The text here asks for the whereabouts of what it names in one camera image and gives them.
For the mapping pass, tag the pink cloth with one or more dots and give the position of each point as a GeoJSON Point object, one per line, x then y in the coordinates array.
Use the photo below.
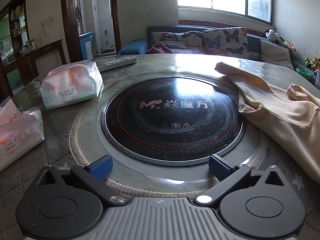
{"type": "Point", "coordinates": [161, 48]}

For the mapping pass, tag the blue sofa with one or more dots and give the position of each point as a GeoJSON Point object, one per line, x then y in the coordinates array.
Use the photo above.
{"type": "Point", "coordinates": [132, 46]}

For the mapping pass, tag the pink white tissue pack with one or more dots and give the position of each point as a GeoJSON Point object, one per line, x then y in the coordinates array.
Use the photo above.
{"type": "Point", "coordinates": [17, 135]}
{"type": "Point", "coordinates": [72, 85]}

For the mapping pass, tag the brown wooden door frame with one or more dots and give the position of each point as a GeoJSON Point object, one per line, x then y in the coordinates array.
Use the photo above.
{"type": "Point", "coordinates": [65, 20]}

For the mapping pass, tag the panda plush toy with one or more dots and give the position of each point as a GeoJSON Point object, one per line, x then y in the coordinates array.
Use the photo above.
{"type": "Point", "coordinates": [272, 35]}

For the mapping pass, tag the white wall socket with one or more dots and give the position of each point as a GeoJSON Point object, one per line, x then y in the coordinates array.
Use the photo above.
{"type": "Point", "coordinates": [45, 21]}

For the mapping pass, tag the round black induction cooktop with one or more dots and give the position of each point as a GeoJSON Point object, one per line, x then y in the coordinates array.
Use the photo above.
{"type": "Point", "coordinates": [172, 115]}

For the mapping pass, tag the green plastic bowl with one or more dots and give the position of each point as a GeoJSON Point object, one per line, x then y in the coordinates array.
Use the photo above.
{"type": "Point", "coordinates": [303, 73]}

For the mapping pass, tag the long butterfly print cushion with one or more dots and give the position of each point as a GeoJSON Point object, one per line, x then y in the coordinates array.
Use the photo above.
{"type": "Point", "coordinates": [177, 41]}

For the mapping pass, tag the plain grey cushion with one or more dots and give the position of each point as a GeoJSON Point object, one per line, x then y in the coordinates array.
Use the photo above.
{"type": "Point", "coordinates": [276, 53]}

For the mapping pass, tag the cream knit garment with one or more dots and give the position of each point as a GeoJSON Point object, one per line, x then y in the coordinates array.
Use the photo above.
{"type": "Point", "coordinates": [280, 107]}

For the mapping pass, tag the heap of small plush toys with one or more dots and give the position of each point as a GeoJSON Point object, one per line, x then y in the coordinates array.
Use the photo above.
{"type": "Point", "coordinates": [313, 63]}

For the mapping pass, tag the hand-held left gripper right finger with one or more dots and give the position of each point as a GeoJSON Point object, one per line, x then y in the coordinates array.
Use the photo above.
{"type": "Point", "coordinates": [218, 168]}

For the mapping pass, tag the grey remote control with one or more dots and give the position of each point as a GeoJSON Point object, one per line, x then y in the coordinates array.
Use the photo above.
{"type": "Point", "coordinates": [117, 62]}

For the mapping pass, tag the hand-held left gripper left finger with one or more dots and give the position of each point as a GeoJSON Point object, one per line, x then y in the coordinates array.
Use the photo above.
{"type": "Point", "coordinates": [101, 168]}

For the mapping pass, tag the wooden display shelf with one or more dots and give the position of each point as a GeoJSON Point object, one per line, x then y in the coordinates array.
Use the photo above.
{"type": "Point", "coordinates": [15, 30]}

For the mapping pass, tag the blue white cabinet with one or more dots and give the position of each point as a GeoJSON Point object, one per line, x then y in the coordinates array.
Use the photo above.
{"type": "Point", "coordinates": [87, 45]}

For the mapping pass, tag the pink green plush toy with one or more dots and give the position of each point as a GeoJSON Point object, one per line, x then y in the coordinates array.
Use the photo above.
{"type": "Point", "coordinates": [289, 45]}

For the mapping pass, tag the square butterfly print cushion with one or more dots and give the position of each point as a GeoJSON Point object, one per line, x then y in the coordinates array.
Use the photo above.
{"type": "Point", "coordinates": [225, 42]}

